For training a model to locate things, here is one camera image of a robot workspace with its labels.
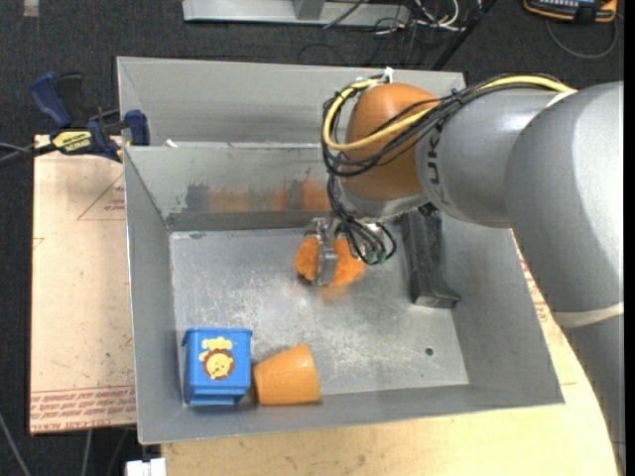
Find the orange plastic cup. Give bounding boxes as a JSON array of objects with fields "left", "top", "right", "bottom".
[{"left": 251, "top": 342, "right": 322, "bottom": 408}]

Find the grey metal bin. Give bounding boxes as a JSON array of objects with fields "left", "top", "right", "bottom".
[{"left": 115, "top": 56, "right": 567, "bottom": 447}]

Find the dark green flat block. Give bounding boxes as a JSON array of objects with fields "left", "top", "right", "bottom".
[{"left": 399, "top": 204, "right": 462, "bottom": 309}]

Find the blue square cup lion print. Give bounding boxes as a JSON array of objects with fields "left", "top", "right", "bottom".
[{"left": 182, "top": 326, "right": 255, "bottom": 409}]

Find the orange fuzzy toy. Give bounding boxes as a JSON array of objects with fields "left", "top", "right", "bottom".
[{"left": 293, "top": 234, "right": 368, "bottom": 289}]

